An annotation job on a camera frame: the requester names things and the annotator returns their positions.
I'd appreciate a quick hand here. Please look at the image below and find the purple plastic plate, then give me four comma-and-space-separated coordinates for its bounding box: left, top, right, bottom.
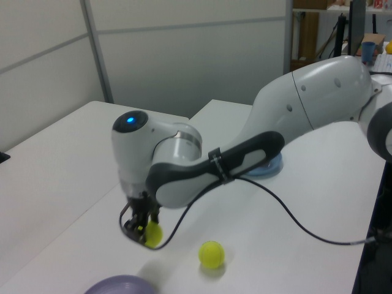
84, 274, 156, 294

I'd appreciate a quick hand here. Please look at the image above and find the small cardboard box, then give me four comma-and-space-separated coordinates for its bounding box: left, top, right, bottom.
363, 33, 386, 53

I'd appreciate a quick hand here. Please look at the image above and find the dark monitor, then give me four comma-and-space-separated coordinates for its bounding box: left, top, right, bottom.
349, 0, 367, 56

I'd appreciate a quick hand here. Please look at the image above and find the grey partition post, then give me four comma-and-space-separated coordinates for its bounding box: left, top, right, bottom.
283, 0, 295, 74

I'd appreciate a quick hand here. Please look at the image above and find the white shelf board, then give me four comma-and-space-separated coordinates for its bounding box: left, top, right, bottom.
292, 7, 392, 14

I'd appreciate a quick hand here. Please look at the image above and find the white keyboard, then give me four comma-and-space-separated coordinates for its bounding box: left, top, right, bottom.
374, 53, 392, 74

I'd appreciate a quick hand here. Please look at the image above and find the blue cup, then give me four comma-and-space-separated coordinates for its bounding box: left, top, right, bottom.
361, 42, 376, 65

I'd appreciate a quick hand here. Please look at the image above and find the black monitor stand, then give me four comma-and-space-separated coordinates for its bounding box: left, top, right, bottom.
335, 13, 349, 59

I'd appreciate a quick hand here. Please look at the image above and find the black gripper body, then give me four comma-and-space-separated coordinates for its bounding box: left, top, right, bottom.
127, 192, 161, 220

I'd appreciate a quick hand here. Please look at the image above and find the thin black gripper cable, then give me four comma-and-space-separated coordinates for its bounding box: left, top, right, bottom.
118, 203, 133, 234

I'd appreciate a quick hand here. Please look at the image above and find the yellow tennis ball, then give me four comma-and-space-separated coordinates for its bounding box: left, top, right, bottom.
198, 241, 226, 270
143, 220, 164, 248

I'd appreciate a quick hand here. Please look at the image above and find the tall brown cardboard board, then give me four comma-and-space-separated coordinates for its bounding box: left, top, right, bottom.
298, 12, 320, 61

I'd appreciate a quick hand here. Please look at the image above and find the long black arm cable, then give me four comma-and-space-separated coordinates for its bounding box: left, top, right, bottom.
146, 174, 376, 251

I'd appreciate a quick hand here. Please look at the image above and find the blue plastic plate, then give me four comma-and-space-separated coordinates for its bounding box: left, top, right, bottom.
244, 151, 284, 179

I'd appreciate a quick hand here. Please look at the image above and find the grey cable strap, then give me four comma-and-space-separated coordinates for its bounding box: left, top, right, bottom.
208, 148, 235, 186

